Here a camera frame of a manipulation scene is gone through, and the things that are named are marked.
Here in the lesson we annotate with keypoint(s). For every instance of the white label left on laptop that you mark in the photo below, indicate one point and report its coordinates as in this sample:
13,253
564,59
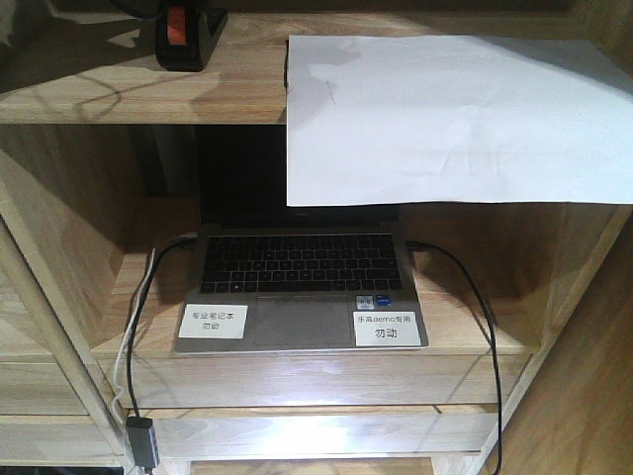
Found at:
213,321

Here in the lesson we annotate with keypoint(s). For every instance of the grey open laptop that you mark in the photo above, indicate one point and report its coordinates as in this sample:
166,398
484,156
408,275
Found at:
302,272

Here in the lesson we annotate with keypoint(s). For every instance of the white label right on laptop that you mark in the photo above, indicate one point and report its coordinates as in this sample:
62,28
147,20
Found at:
387,329

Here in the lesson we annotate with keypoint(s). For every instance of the grey usb hub adapter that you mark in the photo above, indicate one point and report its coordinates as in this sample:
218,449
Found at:
142,438

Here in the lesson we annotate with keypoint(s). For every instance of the black stapler with orange tab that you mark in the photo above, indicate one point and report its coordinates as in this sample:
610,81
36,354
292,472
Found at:
186,34

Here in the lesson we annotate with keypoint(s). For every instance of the white paper sheet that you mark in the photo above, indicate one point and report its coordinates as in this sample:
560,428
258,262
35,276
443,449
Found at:
457,119

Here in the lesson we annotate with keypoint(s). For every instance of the light wooden shelf unit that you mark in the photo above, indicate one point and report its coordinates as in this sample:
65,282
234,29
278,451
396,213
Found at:
79,83

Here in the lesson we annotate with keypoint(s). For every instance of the white label on laptop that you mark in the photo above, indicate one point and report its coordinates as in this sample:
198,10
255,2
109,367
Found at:
387,329
213,321

